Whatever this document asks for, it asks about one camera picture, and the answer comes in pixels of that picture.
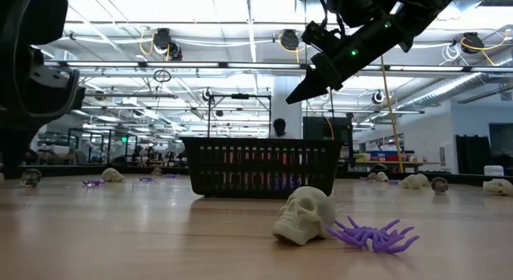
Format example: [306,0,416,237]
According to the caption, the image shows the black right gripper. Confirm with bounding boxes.
[285,17,402,105]

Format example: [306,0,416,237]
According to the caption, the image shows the black screen panel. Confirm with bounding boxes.
[302,116,354,168]

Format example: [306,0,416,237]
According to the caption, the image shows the person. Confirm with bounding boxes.
[271,117,288,139]

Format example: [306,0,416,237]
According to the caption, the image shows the black plastic basket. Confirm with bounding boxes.
[180,136,345,199]

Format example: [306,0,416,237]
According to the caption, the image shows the workbench with coloured bins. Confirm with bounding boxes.
[353,149,446,173]

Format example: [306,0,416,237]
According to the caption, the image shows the black cabinet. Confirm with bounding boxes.
[454,134,492,175]

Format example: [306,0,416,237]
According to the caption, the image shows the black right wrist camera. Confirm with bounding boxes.
[301,20,342,55]

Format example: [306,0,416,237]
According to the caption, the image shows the black rig frame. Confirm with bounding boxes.
[206,92,273,139]

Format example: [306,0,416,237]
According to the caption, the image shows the yellow cable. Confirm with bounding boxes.
[379,55,405,173]

